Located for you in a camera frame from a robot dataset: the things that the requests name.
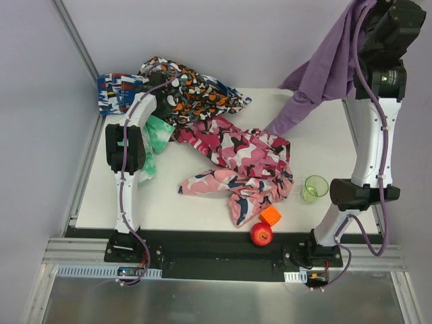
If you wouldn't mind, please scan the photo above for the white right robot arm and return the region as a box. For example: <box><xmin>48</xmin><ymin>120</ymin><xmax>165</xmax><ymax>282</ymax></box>
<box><xmin>300</xmin><ymin>1</ymin><xmax>427</xmax><ymax>267</ymax></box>

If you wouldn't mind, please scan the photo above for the green transparent plastic cup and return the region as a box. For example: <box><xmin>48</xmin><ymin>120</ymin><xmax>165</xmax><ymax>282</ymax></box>
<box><xmin>301</xmin><ymin>175</ymin><xmax>329</xmax><ymax>203</ymax></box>

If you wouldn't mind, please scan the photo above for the left perforated cable duct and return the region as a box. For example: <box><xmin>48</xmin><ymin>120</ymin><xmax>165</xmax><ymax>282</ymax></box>
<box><xmin>57</xmin><ymin>265</ymin><xmax>162</xmax><ymax>280</ymax></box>

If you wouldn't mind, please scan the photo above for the magenta pink camouflage cloth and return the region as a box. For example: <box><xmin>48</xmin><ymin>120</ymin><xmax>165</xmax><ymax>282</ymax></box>
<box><xmin>171</xmin><ymin>116</ymin><xmax>290</xmax><ymax>179</ymax></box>

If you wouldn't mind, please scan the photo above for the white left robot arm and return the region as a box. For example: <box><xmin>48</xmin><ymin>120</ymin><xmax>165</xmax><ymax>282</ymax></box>
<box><xmin>105</xmin><ymin>73</ymin><xmax>173</xmax><ymax>262</ymax></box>

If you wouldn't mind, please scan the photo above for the right perforated cable duct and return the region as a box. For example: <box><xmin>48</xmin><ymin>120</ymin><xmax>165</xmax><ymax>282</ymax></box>
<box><xmin>283</xmin><ymin>270</ymin><xmax>308</xmax><ymax>284</ymax></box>

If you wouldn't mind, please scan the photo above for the light pink navy patterned cloth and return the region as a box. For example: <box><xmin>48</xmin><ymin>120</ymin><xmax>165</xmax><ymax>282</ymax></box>
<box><xmin>178</xmin><ymin>166</ymin><xmax>294</xmax><ymax>227</ymax></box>

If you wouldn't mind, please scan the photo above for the orange plastic cube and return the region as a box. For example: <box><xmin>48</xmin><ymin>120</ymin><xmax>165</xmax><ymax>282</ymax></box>
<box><xmin>259</xmin><ymin>205</ymin><xmax>281</xmax><ymax>226</ymax></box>

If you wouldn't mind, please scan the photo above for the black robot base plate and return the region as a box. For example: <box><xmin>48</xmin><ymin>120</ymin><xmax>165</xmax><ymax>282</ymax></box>
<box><xmin>104</xmin><ymin>230</ymin><xmax>343</xmax><ymax>282</ymax></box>

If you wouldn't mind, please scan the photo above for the aluminium front rail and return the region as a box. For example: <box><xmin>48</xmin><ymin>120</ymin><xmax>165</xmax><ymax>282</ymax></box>
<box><xmin>43</xmin><ymin>238</ymin><xmax>408</xmax><ymax>272</ymax></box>

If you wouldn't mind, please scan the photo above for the red apple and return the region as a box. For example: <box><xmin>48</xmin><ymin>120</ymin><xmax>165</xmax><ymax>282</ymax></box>
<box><xmin>250</xmin><ymin>222</ymin><xmax>273</xmax><ymax>246</ymax></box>

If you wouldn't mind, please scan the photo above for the right aluminium frame post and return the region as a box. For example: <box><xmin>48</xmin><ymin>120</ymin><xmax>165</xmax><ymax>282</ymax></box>
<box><xmin>342</xmin><ymin>97</ymin><xmax>358</xmax><ymax>151</ymax></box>

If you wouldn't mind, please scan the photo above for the left aluminium frame post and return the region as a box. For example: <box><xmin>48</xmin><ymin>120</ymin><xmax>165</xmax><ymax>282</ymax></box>
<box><xmin>51</xmin><ymin>0</ymin><xmax>99</xmax><ymax>84</ymax></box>

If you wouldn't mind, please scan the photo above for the perforated cable duct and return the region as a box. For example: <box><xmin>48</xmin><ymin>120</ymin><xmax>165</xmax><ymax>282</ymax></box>
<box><xmin>283</xmin><ymin>270</ymin><xmax>308</xmax><ymax>284</ymax></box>
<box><xmin>57</xmin><ymin>265</ymin><xmax>162</xmax><ymax>280</ymax></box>

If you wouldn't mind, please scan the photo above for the aluminium frame post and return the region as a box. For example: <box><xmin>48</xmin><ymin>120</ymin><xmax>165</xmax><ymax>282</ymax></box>
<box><xmin>51</xmin><ymin>0</ymin><xmax>99</xmax><ymax>84</ymax></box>
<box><xmin>342</xmin><ymin>97</ymin><xmax>358</xmax><ymax>151</ymax></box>

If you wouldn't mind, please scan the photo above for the orange black camouflage cloth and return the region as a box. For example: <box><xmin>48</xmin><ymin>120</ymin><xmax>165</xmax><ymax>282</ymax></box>
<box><xmin>138</xmin><ymin>56</ymin><xmax>252</xmax><ymax>126</ymax></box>

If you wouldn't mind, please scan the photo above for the blue white patterned cloth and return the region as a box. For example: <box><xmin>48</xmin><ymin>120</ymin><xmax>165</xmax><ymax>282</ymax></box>
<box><xmin>97</xmin><ymin>73</ymin><xmax>150</xmax><ymax>116</ymax></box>

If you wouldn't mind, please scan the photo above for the green white tie-dye cloth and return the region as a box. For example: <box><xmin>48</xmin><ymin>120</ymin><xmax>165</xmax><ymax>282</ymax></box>
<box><xmin>138</xmin><ymin>115</ymin><xmax>175</xmax><ymax>183</ymax></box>

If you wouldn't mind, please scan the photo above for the purple cloth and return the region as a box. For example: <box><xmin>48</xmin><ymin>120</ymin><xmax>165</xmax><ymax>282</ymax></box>
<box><xmin>265</xmin><ymin>1</ymin><xmax>375</xmax><ymax>136</ymax></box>

